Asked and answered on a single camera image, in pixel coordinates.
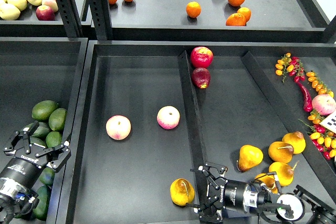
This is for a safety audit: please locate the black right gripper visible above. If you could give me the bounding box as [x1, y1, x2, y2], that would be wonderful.
[186, 162, 249, 223]

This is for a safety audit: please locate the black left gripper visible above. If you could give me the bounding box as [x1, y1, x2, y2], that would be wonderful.
[1, 121, 71, 189]

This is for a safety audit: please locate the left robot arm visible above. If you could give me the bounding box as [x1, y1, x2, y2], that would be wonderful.
[1, 121, 71, 223]

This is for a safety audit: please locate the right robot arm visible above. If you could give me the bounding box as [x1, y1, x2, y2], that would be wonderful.
[187, 162, 335, 223]

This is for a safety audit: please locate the avocado centre dark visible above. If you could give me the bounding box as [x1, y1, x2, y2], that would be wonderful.
[30, 136, 47, 148]

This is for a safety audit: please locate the avocado middle left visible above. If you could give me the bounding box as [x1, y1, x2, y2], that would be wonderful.
[32, 122, 51, 139]

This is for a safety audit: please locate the avocado middle right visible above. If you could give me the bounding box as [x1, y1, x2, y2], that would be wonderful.
[46, 131, 62, 148]

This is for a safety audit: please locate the avocado lower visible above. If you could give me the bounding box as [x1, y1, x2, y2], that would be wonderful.
[39, 167, 55, 187]

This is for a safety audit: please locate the avocado bottom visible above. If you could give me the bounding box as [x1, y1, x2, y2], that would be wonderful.
[33, 185, 51, 221]

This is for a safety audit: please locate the yellow pear bottom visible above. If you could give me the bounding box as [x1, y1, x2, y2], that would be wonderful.
[255, 173, 278, 194]

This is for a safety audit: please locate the yellow pear shelf front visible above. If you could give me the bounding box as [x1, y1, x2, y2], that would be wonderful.
[0, 3, 20, 20]

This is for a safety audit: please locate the pink apple centre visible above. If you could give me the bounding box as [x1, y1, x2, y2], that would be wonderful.
[156, 105, 180, 130]

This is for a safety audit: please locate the pink apple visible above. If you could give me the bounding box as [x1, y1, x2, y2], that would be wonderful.
[106, 115, 131, 141]
[312, 94, 335, 116]
[156, 105, 180, 130]

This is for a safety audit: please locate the black left tray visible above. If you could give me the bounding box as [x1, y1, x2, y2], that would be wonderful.
[1, 37, 88, 223]

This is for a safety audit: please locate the black tray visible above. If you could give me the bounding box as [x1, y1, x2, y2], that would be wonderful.
[1, 37, 88, 223]
[72, 41, 335, 223]

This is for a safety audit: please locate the pink apple left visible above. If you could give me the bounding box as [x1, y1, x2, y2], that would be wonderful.
[106, 115, 131, 141]

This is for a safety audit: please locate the black centre tray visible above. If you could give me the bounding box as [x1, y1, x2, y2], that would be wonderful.
[72, 41, 335, 223]

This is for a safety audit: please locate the dark red apple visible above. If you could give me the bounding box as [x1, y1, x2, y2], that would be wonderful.
[191, 67, 211, 89]

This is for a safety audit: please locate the bright red apple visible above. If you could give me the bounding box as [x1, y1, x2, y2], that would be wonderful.
[191, 46, 214, 68]

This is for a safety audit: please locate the cherry tomato vine lower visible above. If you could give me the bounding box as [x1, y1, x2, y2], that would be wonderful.
[299, 70, 336, 161]

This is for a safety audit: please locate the cherry tomato vine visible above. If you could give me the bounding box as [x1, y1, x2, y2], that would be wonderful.
[299, 70, 336, 161]
[275, 52, 306, 83]

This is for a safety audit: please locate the red apple on shelf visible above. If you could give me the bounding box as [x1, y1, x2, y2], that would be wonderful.
[36, 5, 55, 21]

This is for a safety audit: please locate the red chili pepper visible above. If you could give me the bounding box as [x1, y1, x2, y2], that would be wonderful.
[297, 82, 313, 112]

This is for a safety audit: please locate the checkered marker card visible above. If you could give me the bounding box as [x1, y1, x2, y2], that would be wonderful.
[320, 111, 336, 133]

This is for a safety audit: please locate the peach on shelf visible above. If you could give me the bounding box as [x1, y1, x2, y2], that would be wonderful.
[42, 0, 58, 13]

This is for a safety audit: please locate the yellow apple shelf left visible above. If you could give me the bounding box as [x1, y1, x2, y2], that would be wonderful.
[7, 0, 27, 11]

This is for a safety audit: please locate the pink apple far right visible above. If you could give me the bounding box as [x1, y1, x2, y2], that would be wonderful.
[312, 94, 335, 116]

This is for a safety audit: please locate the cherry tomato vine upper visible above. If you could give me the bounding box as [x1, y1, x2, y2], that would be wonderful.
[275, 52, 306, 83]

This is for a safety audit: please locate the black shelf upright left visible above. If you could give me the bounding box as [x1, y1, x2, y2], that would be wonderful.
[56, 0, 83, 38]

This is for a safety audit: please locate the black shelf upright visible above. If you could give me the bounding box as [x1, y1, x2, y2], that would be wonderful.
[56, 0, 83, 38]
[88, 0, 113, 40]

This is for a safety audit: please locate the black shelf upright right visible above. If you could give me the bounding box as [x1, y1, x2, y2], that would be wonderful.
[88, 0, 113, 40]

